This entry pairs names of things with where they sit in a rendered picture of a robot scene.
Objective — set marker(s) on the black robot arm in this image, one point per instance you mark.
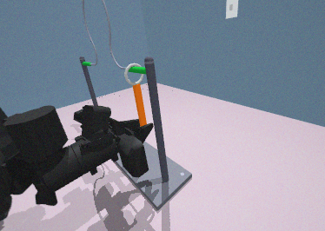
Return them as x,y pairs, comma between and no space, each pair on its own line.
31,151

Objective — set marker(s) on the orange handle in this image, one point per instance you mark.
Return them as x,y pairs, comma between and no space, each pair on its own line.
138,94

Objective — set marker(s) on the grey wire rig on two posts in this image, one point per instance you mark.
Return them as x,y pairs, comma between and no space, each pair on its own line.
165,177

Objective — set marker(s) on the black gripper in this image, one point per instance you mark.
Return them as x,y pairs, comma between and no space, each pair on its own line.
128,142

